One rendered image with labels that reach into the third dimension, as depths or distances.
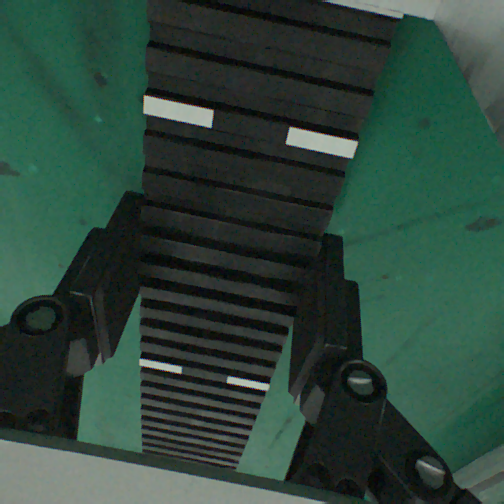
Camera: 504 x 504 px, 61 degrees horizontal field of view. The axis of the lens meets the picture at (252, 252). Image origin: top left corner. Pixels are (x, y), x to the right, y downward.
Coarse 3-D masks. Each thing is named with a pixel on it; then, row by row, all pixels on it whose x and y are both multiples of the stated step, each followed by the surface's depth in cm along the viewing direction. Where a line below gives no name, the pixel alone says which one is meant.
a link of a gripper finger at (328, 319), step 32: (320, 256) 12; (320, 288) 11; (352, 288) 12; (320, 320) 10; (352, 320) 11; (320, 352) 10; (352, 352) 11; (288, 384) 12; (320, 384) 10; (384, 416) 9; (384, 448) 9; (416, 448) 9; (416, 480) 9; (448, 480) 9
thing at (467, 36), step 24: (360, 0) 6; (384, 0) 5; (408, 0) 5; (432, 0) 5; (456, 0) 5; (480, 0) 4; (456, 24) 5; (480, 24) 4; (456, 48) 5; (480, 48) 4; (480, 72) 4; (480, 96) 4
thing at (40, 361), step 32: (32, 320) 9; (64, 320) 9; (32, 352) 9; (64, 352) 9; (0, 384) 8; (32, 384) 8; (64, 384) 9; (0, 416) 8; (32, 416) 8; (64, 416) 10
